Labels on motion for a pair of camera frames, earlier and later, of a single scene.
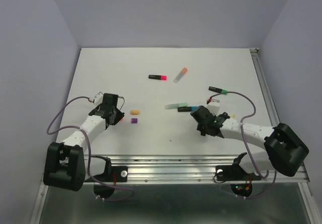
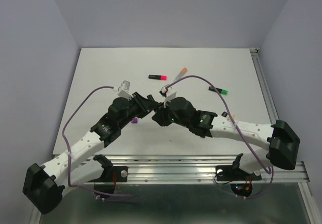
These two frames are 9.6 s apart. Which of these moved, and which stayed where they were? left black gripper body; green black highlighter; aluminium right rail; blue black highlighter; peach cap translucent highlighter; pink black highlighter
Moved: blue black highlighter; left black gripper body
Stayed: aluminium right rail; peach cap translucent highlighter; pink black highlighter; green black highlighter
